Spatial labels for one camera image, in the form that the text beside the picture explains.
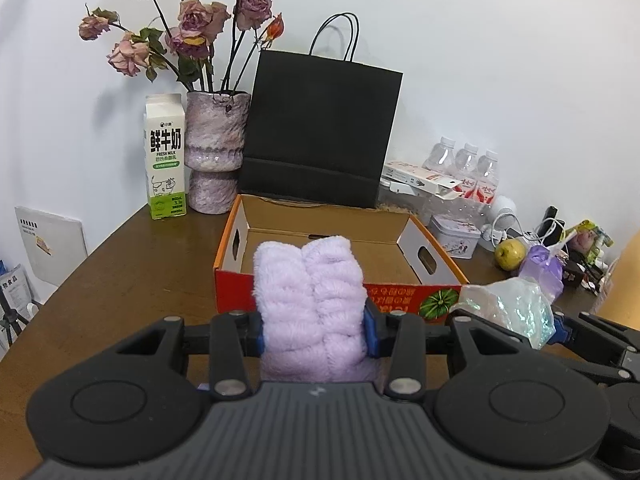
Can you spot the dark brown small box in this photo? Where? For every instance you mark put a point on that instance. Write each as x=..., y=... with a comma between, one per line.
x=575, y=275

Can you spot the orange cardboard box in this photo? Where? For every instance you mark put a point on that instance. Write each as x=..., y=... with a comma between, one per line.
x=375, y=260

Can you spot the small white fan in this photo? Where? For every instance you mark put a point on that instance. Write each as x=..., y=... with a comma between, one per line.
x=502, y=205

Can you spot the translucent purple gift pouch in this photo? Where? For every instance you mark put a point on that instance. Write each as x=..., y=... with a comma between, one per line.
x=542, y=267

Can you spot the dried rose bouquet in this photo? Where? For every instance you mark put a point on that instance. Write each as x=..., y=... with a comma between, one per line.
x=195, y=15

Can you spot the purple ceramic vase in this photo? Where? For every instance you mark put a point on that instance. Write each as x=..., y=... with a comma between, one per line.
x=215, y=130

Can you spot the green yellow apple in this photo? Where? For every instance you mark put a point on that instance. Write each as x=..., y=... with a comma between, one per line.
x=510, y=255

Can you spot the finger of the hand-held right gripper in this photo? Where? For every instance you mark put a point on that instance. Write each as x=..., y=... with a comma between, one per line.
x=600, y=360

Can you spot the blue white bag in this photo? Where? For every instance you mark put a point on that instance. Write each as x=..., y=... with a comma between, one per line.
x=22, y=285

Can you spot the flat white red carton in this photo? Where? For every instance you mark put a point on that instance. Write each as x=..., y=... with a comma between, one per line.
x=410, y=172

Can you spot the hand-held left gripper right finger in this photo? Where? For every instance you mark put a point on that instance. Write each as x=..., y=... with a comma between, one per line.
x=369, y=332

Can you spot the white green milk carton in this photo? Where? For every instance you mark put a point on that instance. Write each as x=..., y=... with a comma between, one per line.
x=165, y=160

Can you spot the black upright device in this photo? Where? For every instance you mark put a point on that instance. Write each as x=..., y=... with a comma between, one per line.
x=551, y=212

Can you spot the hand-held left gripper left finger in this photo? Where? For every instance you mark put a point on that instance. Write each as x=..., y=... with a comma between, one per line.
x=257, y=340

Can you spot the black paper bag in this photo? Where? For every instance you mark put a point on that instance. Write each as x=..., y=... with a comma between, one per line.
x=320, y=125

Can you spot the clear plastic storage container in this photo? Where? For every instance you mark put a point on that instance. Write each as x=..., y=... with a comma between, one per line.
x=425, y=207

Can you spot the purple fluffy towel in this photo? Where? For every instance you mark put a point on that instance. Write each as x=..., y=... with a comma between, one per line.
x=310, y=300

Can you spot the white floral tin box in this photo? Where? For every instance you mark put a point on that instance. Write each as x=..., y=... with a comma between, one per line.
x=457, y=240

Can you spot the iridescent plastic bag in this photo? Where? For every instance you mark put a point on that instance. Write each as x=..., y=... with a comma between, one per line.
x=515, y=305

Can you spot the white wall panel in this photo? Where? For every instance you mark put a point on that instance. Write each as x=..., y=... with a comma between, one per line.
x=50, y=245

